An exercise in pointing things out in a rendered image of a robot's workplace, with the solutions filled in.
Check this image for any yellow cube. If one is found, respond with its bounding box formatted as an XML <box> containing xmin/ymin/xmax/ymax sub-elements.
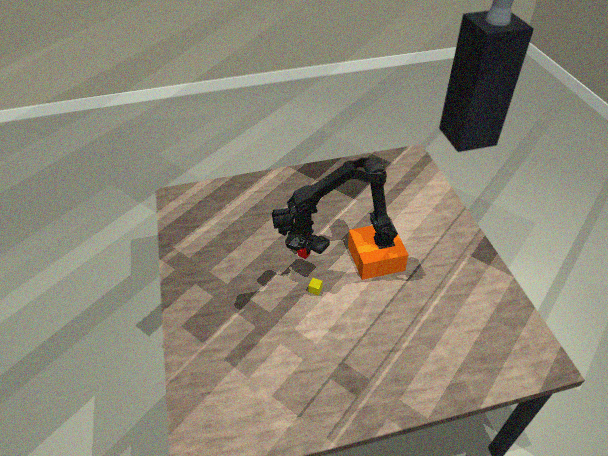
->
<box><xmin>308</xmin><ymin>278</ymin><xmax>323</xmax><ymax>295</ymax></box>

